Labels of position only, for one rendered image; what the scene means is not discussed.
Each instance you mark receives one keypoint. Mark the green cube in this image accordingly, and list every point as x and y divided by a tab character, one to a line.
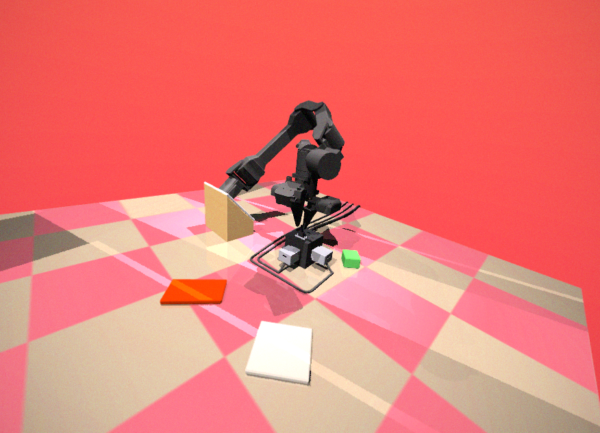
350	258

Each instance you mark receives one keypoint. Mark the white flat square slab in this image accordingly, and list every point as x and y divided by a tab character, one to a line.
281	351

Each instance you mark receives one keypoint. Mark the orange flat rectangular pad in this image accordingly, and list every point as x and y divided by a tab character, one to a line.
197	291

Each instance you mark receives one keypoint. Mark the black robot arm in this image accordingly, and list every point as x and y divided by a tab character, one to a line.
323	161

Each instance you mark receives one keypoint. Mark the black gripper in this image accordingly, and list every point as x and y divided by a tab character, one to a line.
326	205

